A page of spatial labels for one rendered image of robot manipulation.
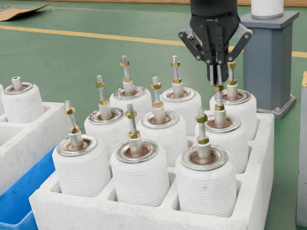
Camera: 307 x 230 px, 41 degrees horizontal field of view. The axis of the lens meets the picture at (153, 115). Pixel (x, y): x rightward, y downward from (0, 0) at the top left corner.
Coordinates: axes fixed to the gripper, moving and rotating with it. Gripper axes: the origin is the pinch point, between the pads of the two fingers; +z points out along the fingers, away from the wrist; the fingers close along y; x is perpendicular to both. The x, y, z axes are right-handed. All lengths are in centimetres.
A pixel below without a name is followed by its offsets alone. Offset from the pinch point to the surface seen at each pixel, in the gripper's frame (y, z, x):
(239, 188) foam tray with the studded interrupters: -5.2, 18.8, 6.5
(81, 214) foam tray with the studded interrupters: 18.2, 18.8, 21.8
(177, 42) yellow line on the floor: 68, 35, -124
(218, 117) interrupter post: 0.0, 8.0, 1.1
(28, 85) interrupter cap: 55, 9, -7
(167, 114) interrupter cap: 11.1, 9.7, -0.6
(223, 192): -5.2, 13.7, 14.6
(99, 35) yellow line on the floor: 123, 35, -133
